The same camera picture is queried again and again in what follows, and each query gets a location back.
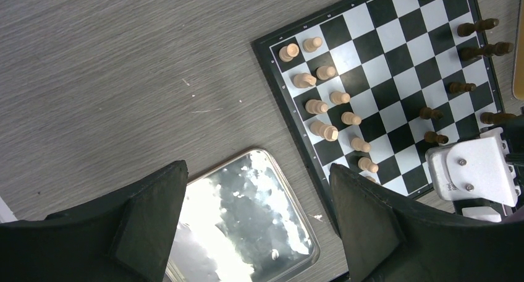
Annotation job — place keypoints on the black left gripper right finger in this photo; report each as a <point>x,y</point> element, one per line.
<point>389,237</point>

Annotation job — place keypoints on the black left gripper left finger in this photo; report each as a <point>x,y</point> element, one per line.
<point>125,235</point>

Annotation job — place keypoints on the light pawn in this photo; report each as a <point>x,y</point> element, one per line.
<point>325,72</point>
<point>310,45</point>
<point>339,98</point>

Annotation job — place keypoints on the dark chess piece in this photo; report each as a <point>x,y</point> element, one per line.
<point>498,49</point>

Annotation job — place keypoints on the light pawn on board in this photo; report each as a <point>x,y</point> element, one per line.
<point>325,72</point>
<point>310,45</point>

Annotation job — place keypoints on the light knight on board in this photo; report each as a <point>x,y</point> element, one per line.
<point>304,80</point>

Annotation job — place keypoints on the light rook on board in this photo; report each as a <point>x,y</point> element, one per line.
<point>289,52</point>

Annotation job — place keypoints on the silver tin lid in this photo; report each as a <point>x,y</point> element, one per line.
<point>241,221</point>

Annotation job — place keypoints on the black and white chessboard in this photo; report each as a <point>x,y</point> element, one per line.
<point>399,62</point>

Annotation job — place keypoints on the gold square metal tin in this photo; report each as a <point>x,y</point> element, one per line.
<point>517,83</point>

